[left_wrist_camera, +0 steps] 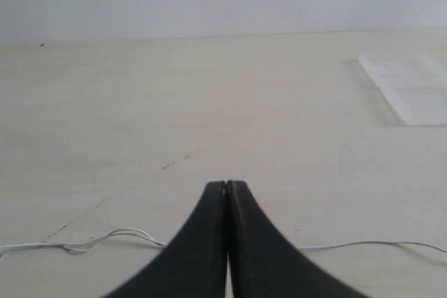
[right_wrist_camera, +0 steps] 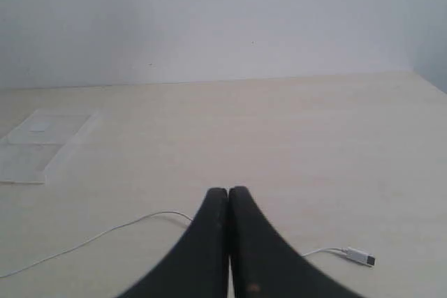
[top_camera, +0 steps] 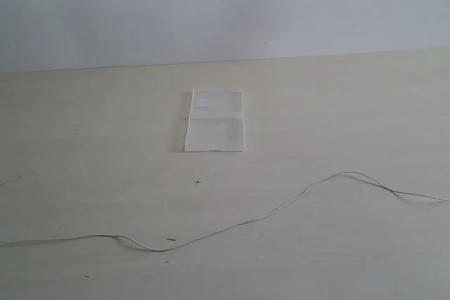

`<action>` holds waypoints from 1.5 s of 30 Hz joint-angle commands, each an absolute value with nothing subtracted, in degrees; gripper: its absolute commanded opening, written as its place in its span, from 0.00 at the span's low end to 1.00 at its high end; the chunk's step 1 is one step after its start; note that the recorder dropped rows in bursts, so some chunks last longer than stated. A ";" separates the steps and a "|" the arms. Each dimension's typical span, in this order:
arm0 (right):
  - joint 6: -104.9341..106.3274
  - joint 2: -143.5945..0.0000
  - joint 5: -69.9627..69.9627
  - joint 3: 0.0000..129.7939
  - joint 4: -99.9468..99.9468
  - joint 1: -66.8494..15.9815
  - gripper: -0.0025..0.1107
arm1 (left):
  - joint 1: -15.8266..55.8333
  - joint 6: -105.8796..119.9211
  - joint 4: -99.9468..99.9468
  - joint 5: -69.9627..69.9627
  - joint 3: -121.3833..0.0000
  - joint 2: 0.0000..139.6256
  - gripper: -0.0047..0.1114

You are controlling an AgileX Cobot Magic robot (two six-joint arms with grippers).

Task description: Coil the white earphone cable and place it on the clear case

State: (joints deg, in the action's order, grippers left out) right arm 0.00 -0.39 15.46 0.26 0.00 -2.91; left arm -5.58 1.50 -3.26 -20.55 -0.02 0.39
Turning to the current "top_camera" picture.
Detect clear plastic storage box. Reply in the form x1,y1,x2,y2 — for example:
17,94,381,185
184,86,245,152

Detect white wired earphones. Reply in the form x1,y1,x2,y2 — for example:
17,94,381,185
0,171,450,253

